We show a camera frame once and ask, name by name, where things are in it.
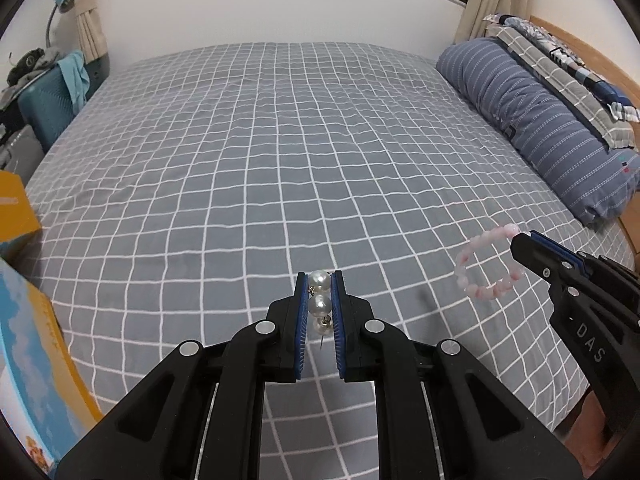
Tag silver suitcase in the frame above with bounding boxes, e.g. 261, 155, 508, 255
0, 125, 46, 181

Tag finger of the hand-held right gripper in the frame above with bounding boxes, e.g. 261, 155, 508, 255
511, 233, 576, 286
529, 230, 589, 269

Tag pink bead bracelet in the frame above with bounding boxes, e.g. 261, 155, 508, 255
454, 224, 525, 302

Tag grey checked bed sheet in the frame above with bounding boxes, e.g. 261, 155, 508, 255
12, 41, 636, 480

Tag black bag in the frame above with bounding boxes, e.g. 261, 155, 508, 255
9, 47, 49, 86

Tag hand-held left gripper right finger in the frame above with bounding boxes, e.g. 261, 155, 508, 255
330, 270, 584, 480

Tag blue striped pillow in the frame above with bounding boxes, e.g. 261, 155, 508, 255
436, 37, 640, 226

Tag printed cardboard box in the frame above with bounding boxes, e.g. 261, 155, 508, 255
0, 169, 105, 476

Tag folded patchwork quilt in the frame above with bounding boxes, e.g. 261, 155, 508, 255
482, 12, 640, 151

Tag light blue cloth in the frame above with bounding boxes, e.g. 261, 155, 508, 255
56, 50, 91, 114

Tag teal suitcase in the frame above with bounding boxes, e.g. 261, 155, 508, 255
17, 52, 106, 154

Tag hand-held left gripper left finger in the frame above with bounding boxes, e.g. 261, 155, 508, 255
55, 271, 310, 480

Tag pearl earrings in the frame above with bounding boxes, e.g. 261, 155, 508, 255
307, 270, 335, 354

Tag beige tied curtain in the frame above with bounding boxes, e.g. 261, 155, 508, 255
72, 0, 110, 64

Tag blue desk lamp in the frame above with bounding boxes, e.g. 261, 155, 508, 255
44, 0, 76, 52

